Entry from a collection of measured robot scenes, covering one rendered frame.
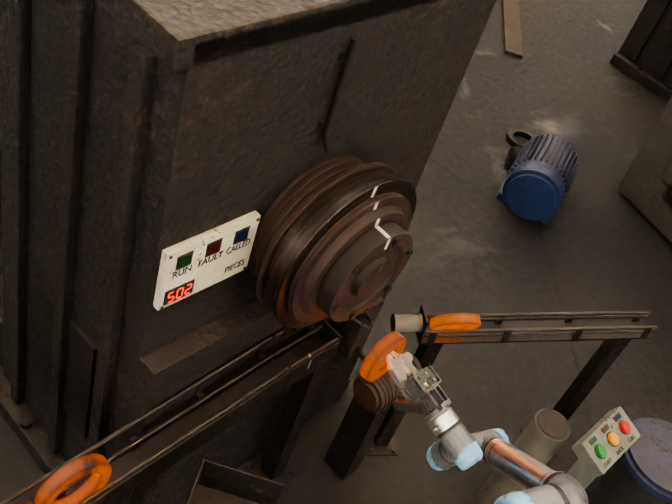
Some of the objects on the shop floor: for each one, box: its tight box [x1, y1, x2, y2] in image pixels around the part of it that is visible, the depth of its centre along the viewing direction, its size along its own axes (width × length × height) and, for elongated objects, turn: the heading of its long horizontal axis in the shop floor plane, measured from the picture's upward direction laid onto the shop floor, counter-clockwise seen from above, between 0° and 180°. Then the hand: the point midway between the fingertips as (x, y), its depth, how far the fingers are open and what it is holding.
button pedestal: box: [567, 407, 641, 490], centre depth 279 cm, size 16×24×62 cm, turn 119°
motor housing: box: [324, 350, 422, 480], centre depth 283 cm, size 13×22×54 cm, turn 119°
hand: (388, 354), depth 227 cm, fingers closed
